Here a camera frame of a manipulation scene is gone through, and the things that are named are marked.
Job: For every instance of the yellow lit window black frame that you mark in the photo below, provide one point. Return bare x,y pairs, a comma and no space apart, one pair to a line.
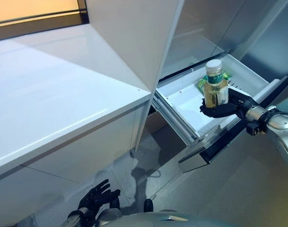
35,11

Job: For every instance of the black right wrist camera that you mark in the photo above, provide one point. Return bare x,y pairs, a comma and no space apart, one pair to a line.
256,129

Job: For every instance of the fridge drawer with white bin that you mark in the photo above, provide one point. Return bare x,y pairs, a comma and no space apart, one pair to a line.
181,106

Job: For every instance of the stainless steel fridge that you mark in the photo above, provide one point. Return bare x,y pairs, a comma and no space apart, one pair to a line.
205,23

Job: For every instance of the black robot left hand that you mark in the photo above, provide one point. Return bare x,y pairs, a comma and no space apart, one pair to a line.
96,198

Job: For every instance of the clear bottle of yellow tea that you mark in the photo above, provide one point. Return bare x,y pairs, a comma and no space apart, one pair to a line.
214,92

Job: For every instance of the grey robot torso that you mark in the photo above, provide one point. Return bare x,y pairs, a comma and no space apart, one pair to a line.
162,221

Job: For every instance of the tall white cabinet panel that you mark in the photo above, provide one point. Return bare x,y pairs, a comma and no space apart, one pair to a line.
134,42

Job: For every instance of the light green drink can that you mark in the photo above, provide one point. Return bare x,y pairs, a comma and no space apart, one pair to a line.
227,75
201,85

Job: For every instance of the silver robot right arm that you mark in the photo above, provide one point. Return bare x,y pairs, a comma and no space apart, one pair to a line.
283,132

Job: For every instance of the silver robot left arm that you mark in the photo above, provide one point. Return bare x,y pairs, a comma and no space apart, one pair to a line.
77,217

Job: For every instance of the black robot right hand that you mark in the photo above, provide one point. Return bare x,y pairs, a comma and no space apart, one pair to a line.
236,101

